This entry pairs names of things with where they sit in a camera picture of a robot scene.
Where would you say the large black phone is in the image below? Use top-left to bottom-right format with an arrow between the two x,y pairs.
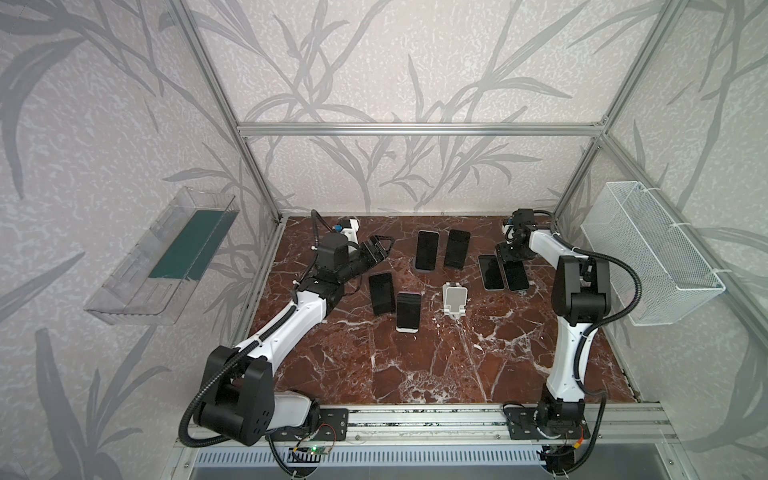
478,254 -> 505,291

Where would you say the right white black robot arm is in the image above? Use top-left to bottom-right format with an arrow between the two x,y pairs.
498,209 -> 611,430

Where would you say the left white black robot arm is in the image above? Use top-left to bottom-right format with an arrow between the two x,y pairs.
178,232 -> 395,448

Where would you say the black phone white case centre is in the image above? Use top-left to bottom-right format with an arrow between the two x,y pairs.
396,292 -> 422,333

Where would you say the green circuit board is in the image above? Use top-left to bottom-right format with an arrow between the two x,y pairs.
291,445 -> 333,463

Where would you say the left black corrugated cable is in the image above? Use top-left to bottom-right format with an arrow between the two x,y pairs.
178,209 -> 328,449

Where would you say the black corrugated cable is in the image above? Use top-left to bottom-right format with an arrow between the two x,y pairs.
178,209 -> 328,449
530,209 -> 643,397

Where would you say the right black corrugated cable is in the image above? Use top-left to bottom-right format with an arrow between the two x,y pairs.
530,209 -> 643,397

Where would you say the white wire mesh basket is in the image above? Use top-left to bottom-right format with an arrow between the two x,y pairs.
581,181 -> 725,327

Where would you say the aluminium frame horizontal bar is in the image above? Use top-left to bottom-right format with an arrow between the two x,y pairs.
237,122 -> 603,138

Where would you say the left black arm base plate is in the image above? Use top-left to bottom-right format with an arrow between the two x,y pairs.
270,407 -> 350,442

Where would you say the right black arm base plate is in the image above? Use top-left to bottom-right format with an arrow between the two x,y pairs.
502,403 -> 591,443

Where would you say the clear plastic wall bin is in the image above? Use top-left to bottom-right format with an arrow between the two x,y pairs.
84,187 -> 240,326

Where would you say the aluminium front rail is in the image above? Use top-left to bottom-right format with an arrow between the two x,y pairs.
173,403 -> 679,449

